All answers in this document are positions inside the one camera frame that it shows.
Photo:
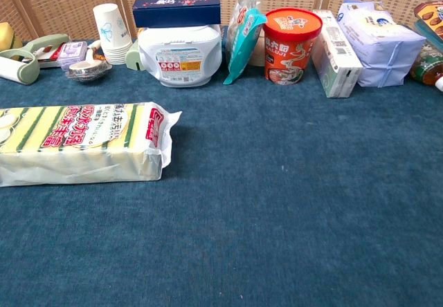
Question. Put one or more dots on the yellow sponge multipack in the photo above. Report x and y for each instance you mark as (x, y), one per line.
(79, 148)

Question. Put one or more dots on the rattan folding screen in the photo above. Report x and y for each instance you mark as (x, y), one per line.
(62, 6)

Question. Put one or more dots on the navy blue rectangular box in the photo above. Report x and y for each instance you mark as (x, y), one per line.
(176, 13)

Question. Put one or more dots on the green and white lint roller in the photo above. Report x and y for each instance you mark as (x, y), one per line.
(19, 65)

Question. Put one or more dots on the red and white flat package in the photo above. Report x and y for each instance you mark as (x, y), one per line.
(52, 55)

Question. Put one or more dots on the clear purple plastic box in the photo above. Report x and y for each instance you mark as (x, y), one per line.
(72, 53)

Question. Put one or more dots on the orange instant noodle cup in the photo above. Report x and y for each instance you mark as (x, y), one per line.
(289, 44)

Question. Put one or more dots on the pale blue tissue pack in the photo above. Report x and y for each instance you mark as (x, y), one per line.
(377, 44)

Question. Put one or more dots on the chocolate cookie box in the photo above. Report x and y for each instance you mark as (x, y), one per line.
(432, 20)

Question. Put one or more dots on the small pale green holder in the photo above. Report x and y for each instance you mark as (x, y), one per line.
(133, 58)

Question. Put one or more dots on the blue table cloth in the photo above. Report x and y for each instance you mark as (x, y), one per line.
(263, 200)

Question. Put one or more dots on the white green tissue box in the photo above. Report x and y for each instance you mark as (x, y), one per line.
(335, 61)

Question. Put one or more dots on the stack of white paper cups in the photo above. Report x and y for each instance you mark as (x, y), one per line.
(110, 27)

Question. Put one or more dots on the green label drink bottle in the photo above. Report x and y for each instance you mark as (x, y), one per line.
(427, 66)

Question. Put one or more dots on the teal snack bag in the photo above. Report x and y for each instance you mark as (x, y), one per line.
(244, 41)

